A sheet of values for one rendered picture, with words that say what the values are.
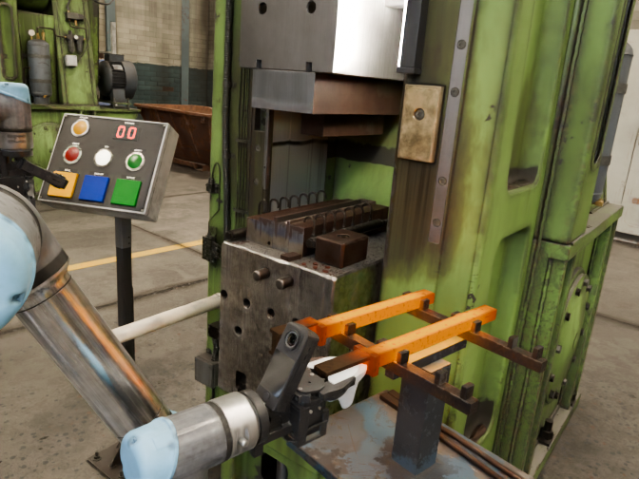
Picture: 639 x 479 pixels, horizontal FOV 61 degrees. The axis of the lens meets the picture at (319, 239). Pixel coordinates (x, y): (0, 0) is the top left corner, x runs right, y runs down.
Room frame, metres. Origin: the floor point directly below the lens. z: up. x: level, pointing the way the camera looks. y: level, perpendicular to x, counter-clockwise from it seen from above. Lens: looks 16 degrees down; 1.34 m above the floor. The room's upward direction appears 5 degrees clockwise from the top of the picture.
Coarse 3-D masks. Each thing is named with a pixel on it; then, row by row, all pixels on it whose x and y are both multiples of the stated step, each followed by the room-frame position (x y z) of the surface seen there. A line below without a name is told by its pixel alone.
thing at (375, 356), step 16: (448, 320) 0.91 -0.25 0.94; (464, 320) 0.91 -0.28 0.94; (400, 336) 0.82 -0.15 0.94; (416, 336) 0.83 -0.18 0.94; (432, 336) 0.84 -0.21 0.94; (448, 336) 0.88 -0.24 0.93; (352, 352) 0.75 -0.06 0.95; (368, 352) 0.75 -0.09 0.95; (384, 352) 0.77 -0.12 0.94; (320, 368) 0.69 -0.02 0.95; (336, 368) 0.70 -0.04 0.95; (368, 368) 0.74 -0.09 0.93
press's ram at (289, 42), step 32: (256, 0) 1.42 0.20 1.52; (288, 0) 1.35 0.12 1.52; (320, 0) 1.30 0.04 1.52; (352, 0) 1.31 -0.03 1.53; (384, 0) 1.42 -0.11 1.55; (256, 32) 1.41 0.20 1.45; (288, 32) 1.35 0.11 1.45; (320, 32) 1.29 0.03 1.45; (352, 32) 1.32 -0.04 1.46; (384, 32) 1.44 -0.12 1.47; (256, 64) 1.41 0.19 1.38; (288, 64) 1.35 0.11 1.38; (320, 64) 1.29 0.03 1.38; (352, 64) 1.33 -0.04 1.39; (384, 64) 1.45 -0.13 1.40
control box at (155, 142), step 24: (72, 120) 1.62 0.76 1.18; (96, 120) 1.61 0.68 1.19; (120, 120) 1.60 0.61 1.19; (72, 144) 1.58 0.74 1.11; (96, 144) 1.57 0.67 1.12; (120, 144) 1.56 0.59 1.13; (144, 144) 1.55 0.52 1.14; (168, 144) 1.57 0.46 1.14; (48, 168) 1.55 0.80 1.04; (72, 168) 1.54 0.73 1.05; (96, 168) 1.53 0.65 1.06; (120, 168) 1.52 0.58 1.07; (144, 168) 1.51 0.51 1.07; (168, 168) 1.57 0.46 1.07; (144, 192) 1.47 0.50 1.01; (120, 216) 1.51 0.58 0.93; (144, 216) 1.46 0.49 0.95
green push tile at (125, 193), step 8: (120, 184) 1.48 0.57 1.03; (128, 184) 1.48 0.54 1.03; (136, 184) 1.48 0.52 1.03; (120, 192) 1.47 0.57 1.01; (128, 192) 1.47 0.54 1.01; (136, 192) 1.46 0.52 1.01; (112, 200) 1.46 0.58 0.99; (120, 200) 1.46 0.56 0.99; (128, 200) 1.46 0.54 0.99; (136, 200) 1.46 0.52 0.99
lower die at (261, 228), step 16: (288, 208) 1.56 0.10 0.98; (304, 208) 1.53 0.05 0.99; (368, 208) 1.59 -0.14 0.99; (384, 208) 1.62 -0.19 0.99; (256, 224) 1.40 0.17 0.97; (272, 224) 1.36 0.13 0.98; (288, 224) 1.33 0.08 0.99; (304, 224) 1.33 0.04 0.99; (320, 224) 1.35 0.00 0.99; (336, 224) 1.41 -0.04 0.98; (384, 224) 1.63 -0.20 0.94; (256, 240) 1.39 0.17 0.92; (272, 240) 1.36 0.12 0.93; (288, 240) 1.33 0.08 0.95; (304, 240) 1.30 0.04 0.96; (304, 256) 1.31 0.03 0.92
